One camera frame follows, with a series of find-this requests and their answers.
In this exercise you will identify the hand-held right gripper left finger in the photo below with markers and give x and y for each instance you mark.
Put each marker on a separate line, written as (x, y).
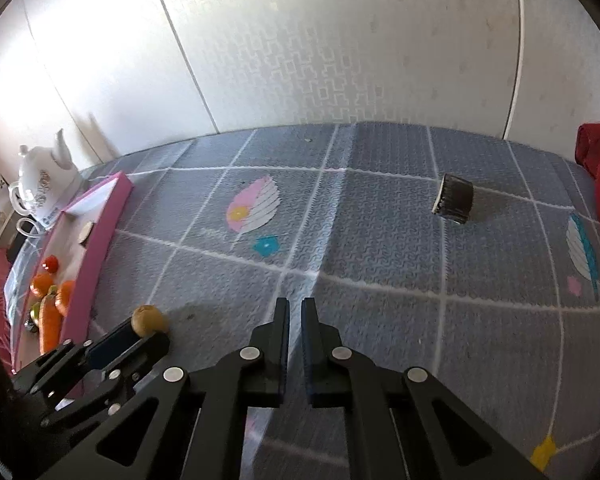
(282, 350)

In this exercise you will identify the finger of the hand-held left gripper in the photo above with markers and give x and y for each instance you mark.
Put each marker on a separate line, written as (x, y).
(110, 345)
(152, 347)

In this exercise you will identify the dark purple mangosteen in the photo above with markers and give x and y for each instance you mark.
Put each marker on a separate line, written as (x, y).
(32, 325)

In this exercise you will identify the orange carrot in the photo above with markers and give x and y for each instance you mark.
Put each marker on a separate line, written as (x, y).
(50, 325)

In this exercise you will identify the large round orange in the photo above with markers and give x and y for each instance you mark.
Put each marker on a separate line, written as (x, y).
(42, 284)

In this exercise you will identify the green tomato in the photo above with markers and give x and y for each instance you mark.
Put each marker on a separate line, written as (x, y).
(35, 309)

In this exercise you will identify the pink and white shallow tray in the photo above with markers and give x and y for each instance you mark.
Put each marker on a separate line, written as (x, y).
(100, 240)

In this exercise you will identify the oval orange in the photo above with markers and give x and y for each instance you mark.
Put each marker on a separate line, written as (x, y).
(66, 297)

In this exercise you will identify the grey plaid tablecloth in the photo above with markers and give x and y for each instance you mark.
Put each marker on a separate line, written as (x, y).
(379, 240)

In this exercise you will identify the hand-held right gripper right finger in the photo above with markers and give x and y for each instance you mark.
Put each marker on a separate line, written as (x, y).
(310, 355)

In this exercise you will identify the red tomato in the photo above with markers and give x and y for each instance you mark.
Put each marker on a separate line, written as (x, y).
(50, 264)

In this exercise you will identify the white floral ceramic kettle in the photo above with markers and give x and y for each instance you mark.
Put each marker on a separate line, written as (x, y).
(40, 185)

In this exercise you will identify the black sushi roll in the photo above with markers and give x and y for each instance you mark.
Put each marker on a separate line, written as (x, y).
(452, 199)
(86, 234)

